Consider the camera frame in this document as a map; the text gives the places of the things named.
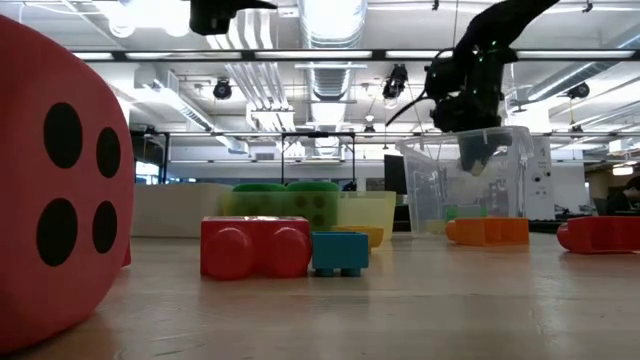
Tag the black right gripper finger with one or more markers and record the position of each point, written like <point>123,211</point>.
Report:
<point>491,147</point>
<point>470,150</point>

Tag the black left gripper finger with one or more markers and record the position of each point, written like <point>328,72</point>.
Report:
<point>252,5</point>

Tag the clear plastic bin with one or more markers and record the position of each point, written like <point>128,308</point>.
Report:
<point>425,190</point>

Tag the yellow toy block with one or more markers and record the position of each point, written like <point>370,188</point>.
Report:
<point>435,226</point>

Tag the orange wedge block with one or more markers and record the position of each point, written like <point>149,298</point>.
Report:
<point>490,231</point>

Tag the red two-stud brick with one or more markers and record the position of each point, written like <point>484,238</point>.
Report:
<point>600,234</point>
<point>255,235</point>
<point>127,257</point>

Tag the red foam die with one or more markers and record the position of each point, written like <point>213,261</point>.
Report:
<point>25,185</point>

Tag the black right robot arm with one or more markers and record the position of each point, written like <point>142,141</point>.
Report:
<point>505,20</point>

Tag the white tall machine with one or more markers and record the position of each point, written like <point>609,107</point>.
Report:
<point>542,175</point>

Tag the black ceiling spotlight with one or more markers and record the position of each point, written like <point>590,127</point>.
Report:
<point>578,90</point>
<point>222,90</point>

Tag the black monitor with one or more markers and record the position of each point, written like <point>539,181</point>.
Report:
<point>396,175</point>

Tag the yellow translucent bin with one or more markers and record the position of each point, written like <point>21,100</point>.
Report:
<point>367,210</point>

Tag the orange studded brick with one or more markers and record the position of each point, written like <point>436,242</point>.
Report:
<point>375,235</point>

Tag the person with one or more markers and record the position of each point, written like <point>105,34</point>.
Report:
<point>625,200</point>

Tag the blue toy block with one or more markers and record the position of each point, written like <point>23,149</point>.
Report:
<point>340,250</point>

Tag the black hanging camera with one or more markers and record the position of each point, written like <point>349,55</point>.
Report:
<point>395,82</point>

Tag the silver ceiling air duct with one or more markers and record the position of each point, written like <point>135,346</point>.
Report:
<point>332,25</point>

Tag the black background frame stand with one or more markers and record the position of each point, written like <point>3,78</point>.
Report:
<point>318,134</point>

